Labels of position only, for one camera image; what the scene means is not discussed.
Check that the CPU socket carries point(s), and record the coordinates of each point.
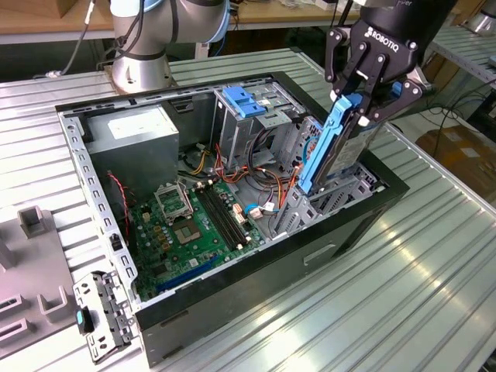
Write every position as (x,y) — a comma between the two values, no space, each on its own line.
(187,232)

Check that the grey parts rack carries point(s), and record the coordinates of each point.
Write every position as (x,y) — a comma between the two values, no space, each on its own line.
(35,267)

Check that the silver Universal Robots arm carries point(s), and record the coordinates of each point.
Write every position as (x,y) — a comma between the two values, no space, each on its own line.
(143,69)

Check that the blue expansion slot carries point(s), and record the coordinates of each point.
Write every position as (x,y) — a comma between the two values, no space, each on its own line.
(186,274)

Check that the grey power supply unit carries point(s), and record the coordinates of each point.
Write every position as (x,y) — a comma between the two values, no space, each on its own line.
(131,155)

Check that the black open PC case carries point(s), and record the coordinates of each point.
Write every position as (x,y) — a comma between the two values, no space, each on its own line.
(252,286)

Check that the metal slat side table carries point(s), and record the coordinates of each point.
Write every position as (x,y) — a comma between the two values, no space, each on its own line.
(461,58)

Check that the black tripod stand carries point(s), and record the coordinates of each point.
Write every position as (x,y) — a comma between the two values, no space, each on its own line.
(342,13)

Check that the blue plastic cage latch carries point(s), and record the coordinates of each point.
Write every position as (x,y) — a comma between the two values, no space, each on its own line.
(238,101)

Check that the black clip with teal tab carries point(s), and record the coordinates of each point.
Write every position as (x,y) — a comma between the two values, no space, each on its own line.
(86,321)

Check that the grey optical drive cage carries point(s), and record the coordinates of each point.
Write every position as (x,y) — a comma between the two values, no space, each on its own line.
(240,135)

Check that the black RAM slot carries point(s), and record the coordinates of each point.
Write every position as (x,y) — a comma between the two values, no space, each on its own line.
(234,217)
(228,217)
(216,217)
(222,217)

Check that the grey metal disk bay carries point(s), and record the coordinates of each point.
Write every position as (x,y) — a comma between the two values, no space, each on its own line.
(310,213)

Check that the black case fan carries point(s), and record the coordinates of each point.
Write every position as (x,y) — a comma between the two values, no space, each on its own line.
(117,217)

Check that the long wooden desk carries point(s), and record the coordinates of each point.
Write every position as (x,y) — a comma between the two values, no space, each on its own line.
(294,13)

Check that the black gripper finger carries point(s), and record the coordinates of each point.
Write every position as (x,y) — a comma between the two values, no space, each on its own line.
(410,93)
(333,58)

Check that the small black case latch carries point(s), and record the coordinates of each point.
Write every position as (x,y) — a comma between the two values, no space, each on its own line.
(114,242)

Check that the hard disk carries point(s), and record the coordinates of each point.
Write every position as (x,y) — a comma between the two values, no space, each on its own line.
(348,155)

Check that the cardboard box with labels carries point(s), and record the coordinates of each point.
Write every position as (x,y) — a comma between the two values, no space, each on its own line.
(457,155)

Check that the green motherboard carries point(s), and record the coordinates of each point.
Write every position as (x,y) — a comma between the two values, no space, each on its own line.
(211,252)

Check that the grey metal slot bracket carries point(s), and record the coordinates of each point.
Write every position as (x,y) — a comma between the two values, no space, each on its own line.
(108,310)

